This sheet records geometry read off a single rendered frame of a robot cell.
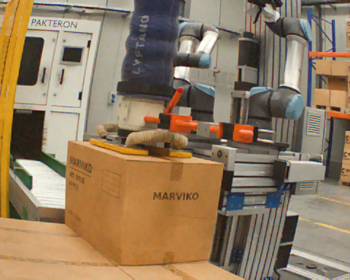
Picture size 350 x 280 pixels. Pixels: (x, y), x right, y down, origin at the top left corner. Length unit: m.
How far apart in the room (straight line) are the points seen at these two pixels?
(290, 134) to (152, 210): 1.01
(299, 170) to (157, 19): 0.90
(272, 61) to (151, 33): 0.73
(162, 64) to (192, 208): 0.56
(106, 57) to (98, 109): 1.22
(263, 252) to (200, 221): 0.77
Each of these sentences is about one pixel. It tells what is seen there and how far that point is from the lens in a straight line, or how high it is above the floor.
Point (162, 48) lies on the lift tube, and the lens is 1.98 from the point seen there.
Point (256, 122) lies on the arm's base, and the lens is 2.19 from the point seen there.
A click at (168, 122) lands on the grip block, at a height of 1.07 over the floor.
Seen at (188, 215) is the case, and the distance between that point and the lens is 1.88.
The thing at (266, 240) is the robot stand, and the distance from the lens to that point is 2.59.
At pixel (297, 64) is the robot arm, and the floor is 1.40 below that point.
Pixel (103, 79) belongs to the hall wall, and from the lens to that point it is 11.82.
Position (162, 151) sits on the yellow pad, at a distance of 1.99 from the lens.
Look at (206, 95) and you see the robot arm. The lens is 2.60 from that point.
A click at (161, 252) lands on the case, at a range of 1.86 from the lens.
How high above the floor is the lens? 1.11
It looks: 3 degrees down
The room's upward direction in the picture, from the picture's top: 6 degrees clockwise
